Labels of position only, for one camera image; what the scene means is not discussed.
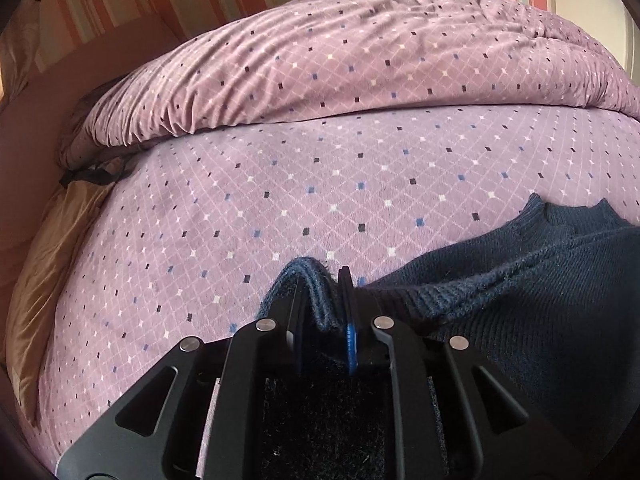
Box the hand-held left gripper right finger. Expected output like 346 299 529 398
337 267 587 480

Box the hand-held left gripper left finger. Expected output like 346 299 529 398
57 280 307 480

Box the navy diamond-pattern sweater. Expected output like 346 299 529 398
256 192 640 480

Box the purple dotted bed sheet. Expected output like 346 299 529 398
30 102 640 466

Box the tan pillow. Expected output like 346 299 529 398
7 180 118 428

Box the purple dotted duvet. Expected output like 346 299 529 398
65 0 640 171

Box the pink padded headboard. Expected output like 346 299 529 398
0 12 176 261

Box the pink curtain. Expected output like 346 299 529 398
0 0 61 106

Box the dark cloth with strap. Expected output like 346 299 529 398
59 157 143 190

